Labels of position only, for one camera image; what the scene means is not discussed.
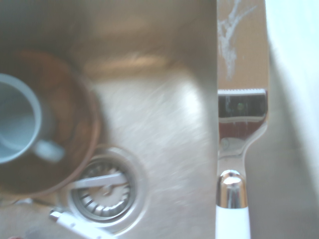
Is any brown wooden bowl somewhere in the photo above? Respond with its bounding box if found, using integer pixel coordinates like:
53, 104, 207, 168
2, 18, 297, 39
0, 49, 102, 197

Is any metal sink drain strainer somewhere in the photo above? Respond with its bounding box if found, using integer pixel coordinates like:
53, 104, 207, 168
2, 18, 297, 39
66, 146, 148, 225

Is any stainless steel double sink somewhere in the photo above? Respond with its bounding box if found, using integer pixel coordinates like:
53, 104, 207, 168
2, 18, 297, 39
0, 0, 319, 239

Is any grey mug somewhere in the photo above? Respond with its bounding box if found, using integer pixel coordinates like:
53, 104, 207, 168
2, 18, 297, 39
0, 73, 66, 165

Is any white handled table knife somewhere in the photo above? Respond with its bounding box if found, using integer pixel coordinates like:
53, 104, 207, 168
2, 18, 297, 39
214, 0, 270, 239

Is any white utensil handle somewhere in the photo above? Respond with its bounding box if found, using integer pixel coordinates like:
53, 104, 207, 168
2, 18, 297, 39
49, 208, 111, 239

